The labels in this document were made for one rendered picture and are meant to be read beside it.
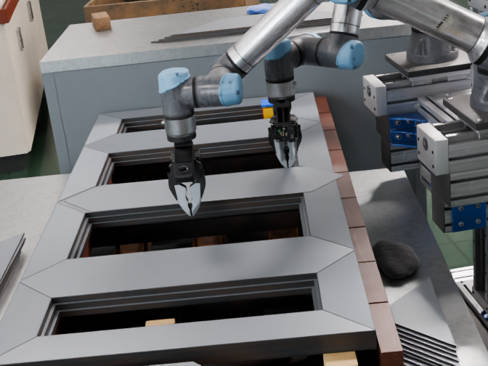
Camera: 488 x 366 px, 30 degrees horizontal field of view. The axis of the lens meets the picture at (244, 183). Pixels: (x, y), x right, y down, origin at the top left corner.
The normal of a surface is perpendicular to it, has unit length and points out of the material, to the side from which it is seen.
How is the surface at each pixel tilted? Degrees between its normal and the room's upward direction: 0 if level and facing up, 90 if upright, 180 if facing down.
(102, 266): 0
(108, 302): 90
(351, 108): 90
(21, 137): 90
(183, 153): 29
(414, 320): 0
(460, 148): 90
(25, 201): 0
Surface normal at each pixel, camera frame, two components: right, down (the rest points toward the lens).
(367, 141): 0.00, 0.37
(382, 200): -0.11, -0.92
